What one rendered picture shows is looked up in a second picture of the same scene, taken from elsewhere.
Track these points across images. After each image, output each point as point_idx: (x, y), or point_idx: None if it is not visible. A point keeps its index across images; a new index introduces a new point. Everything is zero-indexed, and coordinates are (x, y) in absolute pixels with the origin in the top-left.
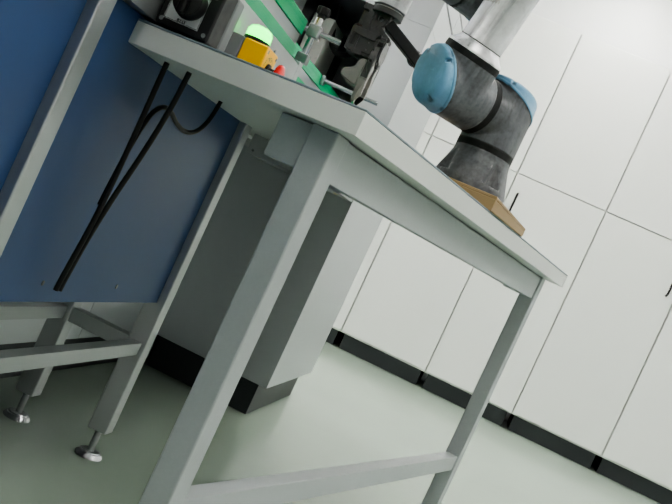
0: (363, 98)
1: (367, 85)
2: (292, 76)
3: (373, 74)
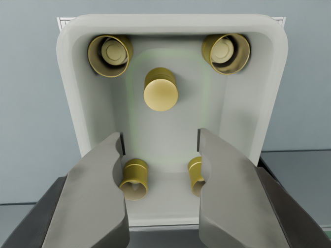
0: (119, 136)
1: (114, 174)
2: (302, 202)
3: (125, 214)
